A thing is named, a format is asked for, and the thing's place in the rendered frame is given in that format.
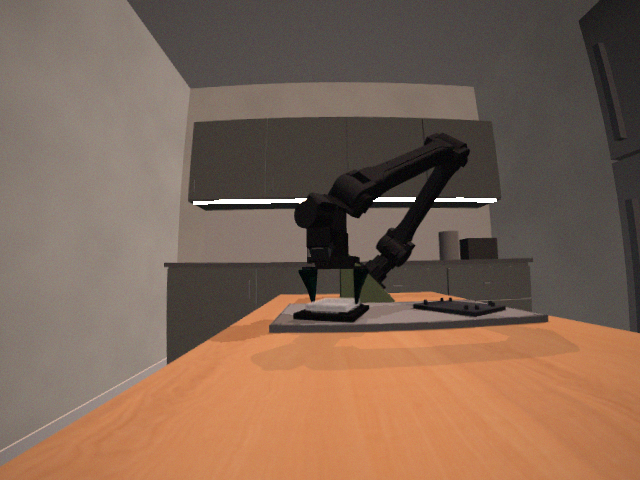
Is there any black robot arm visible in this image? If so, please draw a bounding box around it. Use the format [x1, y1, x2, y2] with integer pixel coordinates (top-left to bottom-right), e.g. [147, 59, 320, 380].
[294, 133, 470, 289]

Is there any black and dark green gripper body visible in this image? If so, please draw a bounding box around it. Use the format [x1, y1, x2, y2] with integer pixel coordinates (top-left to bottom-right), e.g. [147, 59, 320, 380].
[302, 256, 367, 269]

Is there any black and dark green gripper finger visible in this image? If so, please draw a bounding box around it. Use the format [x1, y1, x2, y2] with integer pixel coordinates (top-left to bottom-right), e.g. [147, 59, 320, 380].
[353, 269, 369, 305]
[299, 269, 318, 302]

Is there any white multi-well plate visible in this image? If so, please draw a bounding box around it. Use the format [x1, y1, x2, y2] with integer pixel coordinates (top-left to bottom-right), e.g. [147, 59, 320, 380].
[305, 302, 360, 314]

